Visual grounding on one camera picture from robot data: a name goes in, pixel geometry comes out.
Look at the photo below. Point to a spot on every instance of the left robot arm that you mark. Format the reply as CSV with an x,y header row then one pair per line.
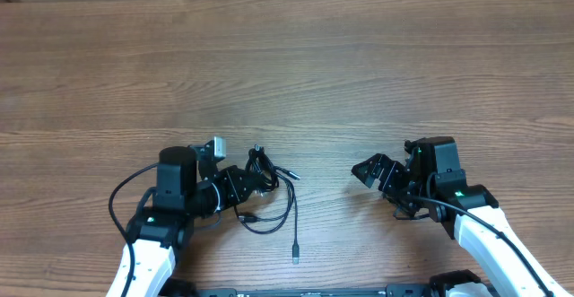
x,y
188,186

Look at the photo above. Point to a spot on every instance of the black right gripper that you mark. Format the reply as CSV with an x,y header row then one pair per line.
x,y
393,169

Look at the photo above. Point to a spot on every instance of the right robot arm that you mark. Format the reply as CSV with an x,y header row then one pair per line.
x,y
432,184

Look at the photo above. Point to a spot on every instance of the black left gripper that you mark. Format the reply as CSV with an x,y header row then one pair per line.
x,y
235,195

